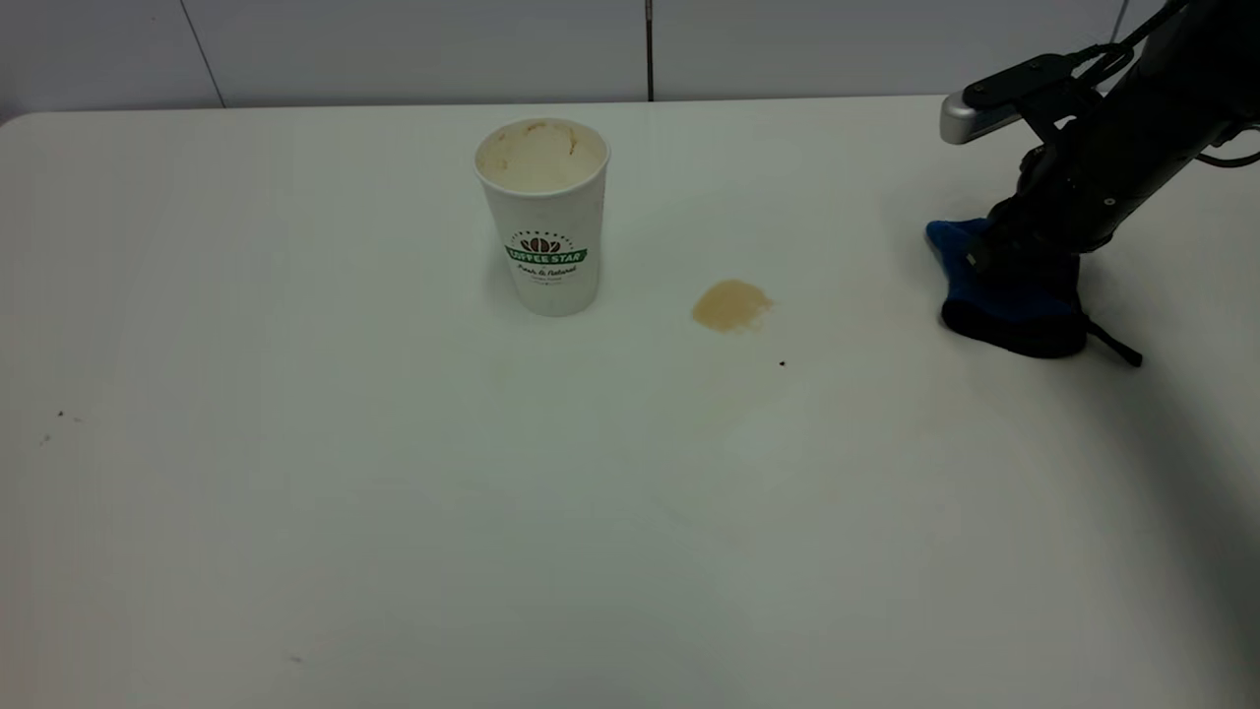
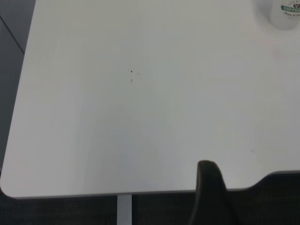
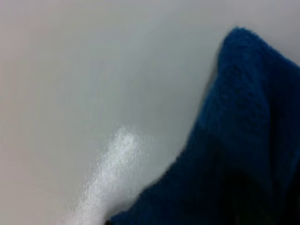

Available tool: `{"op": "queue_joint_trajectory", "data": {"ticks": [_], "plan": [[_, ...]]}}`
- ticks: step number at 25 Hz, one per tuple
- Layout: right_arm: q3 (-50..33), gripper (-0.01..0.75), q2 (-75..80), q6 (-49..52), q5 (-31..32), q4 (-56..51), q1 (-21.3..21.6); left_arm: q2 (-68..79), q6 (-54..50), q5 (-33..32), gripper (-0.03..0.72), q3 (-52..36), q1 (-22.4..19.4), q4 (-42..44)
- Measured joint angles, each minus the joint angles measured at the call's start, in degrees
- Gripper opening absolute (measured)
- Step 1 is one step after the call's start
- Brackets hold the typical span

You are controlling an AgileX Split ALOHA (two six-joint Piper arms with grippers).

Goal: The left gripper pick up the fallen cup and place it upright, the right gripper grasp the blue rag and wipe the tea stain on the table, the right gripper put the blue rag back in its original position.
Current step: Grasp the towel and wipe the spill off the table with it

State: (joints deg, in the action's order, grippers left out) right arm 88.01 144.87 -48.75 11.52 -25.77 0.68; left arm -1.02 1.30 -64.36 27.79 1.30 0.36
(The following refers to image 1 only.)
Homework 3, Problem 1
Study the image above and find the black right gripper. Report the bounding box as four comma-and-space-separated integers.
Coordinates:
968, 94, 1197, 287

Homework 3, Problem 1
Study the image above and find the blue black-edged cleaning cloth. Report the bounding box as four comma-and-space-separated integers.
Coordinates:
925, 218, 1145, 368

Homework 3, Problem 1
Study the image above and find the white paper coffee cup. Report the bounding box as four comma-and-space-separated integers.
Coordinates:
473, 118, 611, 318

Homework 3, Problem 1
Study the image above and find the brown coffee spill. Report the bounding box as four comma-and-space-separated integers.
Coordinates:
690, 280, 774, 333

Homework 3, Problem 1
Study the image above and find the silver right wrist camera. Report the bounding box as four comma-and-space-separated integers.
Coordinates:
939, 53, 1105, 147

